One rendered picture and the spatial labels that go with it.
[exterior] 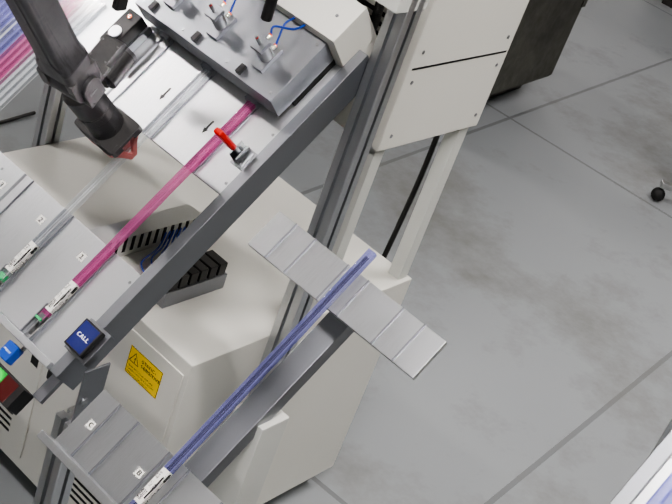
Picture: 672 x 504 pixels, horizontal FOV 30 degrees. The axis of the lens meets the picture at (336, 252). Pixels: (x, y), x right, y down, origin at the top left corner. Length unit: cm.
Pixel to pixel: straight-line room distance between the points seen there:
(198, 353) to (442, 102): 64
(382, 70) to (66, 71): 52
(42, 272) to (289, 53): 53
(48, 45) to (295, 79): 44
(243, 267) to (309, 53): 63
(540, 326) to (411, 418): 76
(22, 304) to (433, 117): 83
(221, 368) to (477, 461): 117
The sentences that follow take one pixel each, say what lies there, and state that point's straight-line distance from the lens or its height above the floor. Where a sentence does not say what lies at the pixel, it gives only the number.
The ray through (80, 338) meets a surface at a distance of 194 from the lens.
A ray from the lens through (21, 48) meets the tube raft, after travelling 231.
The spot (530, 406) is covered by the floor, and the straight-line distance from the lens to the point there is 359.
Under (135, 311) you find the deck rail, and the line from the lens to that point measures 200.
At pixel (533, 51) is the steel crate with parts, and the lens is 520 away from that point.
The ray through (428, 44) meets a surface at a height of 121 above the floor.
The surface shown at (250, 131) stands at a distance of 205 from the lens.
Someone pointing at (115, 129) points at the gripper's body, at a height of 102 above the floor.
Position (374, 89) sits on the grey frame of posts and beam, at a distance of 207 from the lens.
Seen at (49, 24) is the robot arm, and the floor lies 125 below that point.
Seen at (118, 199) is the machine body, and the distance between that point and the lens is 261.
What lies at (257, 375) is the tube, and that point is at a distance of 178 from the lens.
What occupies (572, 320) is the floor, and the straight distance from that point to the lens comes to 406.
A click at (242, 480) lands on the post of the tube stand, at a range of 190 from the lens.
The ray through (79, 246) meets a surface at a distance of 206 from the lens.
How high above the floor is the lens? 198
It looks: 31 degrees down
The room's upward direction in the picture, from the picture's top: 21 degrees clockwise
